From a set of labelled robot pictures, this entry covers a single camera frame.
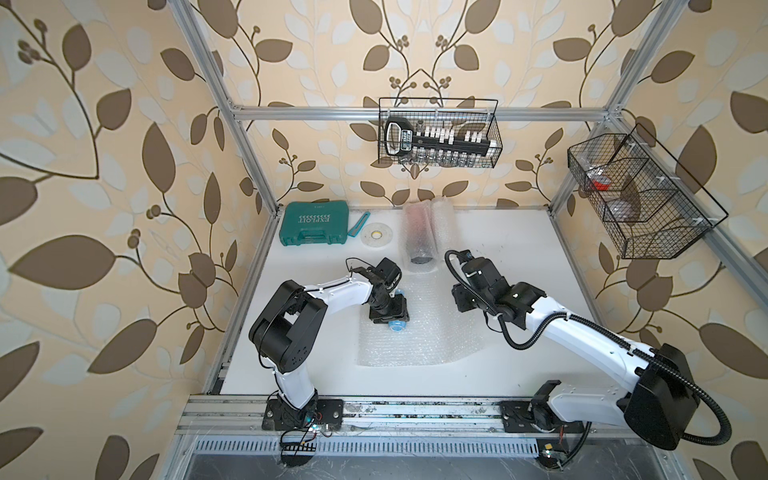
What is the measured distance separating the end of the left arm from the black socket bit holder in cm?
36

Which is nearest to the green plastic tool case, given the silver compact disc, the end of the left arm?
the silver compact disc

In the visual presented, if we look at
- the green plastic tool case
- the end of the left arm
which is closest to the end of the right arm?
the end of the left arm

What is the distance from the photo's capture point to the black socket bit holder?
0.83m

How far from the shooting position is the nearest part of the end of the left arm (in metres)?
0.70

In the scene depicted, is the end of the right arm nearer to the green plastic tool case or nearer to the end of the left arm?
the end of the left arm

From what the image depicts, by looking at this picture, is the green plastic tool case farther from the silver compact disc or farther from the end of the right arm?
the end of the right arm

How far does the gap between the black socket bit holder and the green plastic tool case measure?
15.9 inches

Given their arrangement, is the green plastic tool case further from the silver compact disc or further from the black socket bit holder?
the black socket bit holder

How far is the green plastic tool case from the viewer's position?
3.62 feet

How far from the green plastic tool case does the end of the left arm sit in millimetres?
376
